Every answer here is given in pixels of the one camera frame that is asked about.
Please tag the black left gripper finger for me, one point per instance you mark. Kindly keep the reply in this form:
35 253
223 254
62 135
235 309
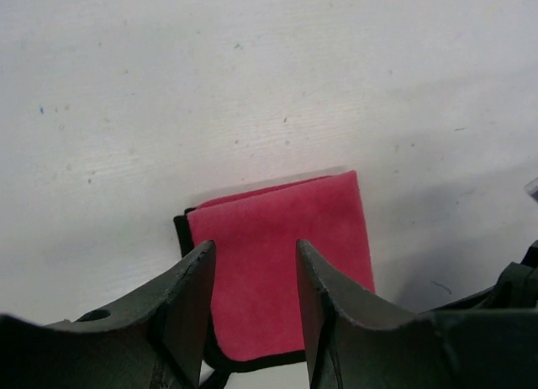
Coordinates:
152 337

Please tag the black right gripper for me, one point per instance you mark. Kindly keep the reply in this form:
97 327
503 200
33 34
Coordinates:
355 339

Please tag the red microfiber towel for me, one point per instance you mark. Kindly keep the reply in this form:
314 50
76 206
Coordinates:
255 318

